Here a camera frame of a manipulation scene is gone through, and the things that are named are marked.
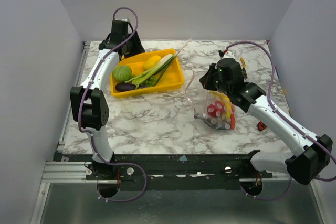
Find clear zip top bag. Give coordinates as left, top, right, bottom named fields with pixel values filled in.
left=184, top=71, right=236, bottom=131

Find yellow toy bananas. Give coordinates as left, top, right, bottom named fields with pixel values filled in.
left=210, top=91, right=235, bottom=122

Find red toy apple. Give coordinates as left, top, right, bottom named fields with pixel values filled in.
left=207, top=101, right=225, bottom=118

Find red toy chili pepper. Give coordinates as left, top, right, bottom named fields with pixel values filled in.
left=230, top=114, right=236, bottom=130

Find grey toy fish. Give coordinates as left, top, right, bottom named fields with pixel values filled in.
left=194, top=113, right=231, bottom=131

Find purple toy eggplant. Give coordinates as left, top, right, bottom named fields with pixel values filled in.
left=115, top=83, right=137, bottom=92

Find green toy grapes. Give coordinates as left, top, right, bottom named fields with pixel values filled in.
left=141, top=75, right=156, bottom=87

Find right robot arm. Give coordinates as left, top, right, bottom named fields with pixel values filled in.
left=200, top=58, right=333, bottom=185

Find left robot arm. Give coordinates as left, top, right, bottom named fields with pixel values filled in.
left=70, top=19, right=144, bottom=179

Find yellow plastic bin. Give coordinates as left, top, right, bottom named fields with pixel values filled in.
left=110, top=48, right=184, bottom=98

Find green toy cabbage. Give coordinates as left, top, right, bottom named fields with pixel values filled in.
left=112, top=65, right=132, bottom=82

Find yellow toy lemon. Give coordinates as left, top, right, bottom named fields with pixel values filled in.
left=143, top=55, right=162, bottom=70

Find green toy celery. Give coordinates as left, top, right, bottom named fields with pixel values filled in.
left=126, top=54, right=173, bottom=89

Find toy green onion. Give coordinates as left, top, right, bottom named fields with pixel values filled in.
left=155, top=38, right=192, bottom=85

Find red black small tool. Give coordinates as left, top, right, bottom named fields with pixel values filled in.
left=257, top=121, right=267, bottom=131

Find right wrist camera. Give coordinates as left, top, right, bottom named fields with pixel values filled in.
left=218, top=49, right=235, bottom=59

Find yellow handled pliers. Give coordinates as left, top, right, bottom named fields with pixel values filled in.
left=239, top=58, right=248, bottom=80

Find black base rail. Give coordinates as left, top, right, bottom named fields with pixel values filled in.
left=64, top=152, right=272, bottom=191

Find aluminium frame rail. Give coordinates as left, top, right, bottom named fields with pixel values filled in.
left=29, top=41, right=91, bottom=223

